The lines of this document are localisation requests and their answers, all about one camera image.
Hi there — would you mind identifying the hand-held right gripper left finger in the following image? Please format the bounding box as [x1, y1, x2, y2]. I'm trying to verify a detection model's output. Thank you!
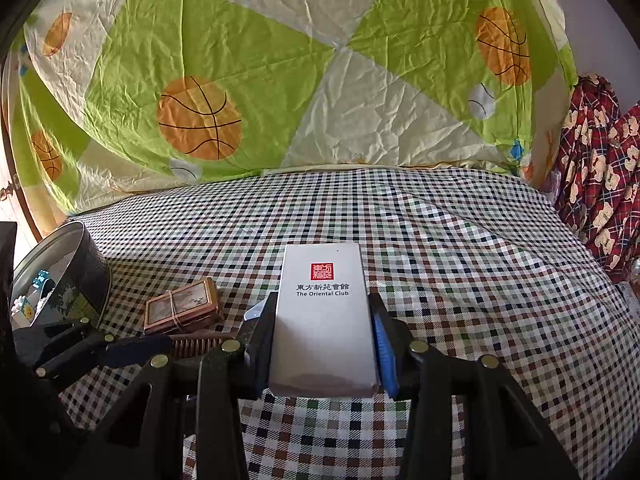
[82, 291, 280, 480]

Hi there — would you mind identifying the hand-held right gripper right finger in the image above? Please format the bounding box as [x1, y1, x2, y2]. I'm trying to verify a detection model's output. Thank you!
[369, 290, 581, 480]

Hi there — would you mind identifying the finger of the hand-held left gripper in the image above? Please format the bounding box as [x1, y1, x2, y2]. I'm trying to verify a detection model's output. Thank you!
[32, 335, 173, 391]
[14, 317, 107, 366]

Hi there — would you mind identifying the white sun print toy block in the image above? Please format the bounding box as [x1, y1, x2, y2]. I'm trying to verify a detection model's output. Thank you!
[12, 296, 41, 323]

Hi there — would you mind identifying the round metal tin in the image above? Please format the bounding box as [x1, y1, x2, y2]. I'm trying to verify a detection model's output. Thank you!
[10, 220, 112, 332]

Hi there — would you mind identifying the white paper box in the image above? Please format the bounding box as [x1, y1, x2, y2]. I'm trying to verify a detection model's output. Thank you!
[268, 242, 381, 397]

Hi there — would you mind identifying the wooden comb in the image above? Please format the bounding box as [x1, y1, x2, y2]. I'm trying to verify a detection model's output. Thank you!
[170, 332, 227, 360]

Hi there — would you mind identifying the checkered bed sheet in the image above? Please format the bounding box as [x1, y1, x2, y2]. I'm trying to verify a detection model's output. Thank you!
[60, 165, 640, 480]

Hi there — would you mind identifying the red plaid bear print cloth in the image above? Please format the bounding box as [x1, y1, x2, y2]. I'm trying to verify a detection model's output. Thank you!
[552, 75, 640, 286]

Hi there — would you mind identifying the basketball print blanket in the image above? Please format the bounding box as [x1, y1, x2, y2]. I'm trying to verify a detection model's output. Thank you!
[10, 0, 578, 217]

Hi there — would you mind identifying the wooden box tied with string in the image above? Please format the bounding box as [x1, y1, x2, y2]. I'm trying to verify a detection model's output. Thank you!
[144, 277, 225, 336]

